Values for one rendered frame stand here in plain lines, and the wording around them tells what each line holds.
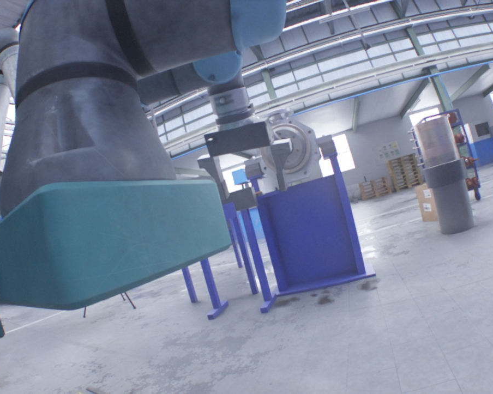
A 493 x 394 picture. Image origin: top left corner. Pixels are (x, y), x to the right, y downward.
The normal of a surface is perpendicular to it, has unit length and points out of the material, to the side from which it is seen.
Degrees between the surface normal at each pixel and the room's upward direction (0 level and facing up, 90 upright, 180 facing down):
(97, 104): 72
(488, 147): 90
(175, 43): 165
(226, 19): 158
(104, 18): 122
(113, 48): 149
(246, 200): 90
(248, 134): 113
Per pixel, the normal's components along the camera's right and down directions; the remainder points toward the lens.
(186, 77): 0.15, 0.64
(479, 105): -0.33, 0.03
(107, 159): 0.62, -0.22
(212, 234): 0.87, -0.26
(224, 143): -0.23, 0.41
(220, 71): 0.02, 0.29
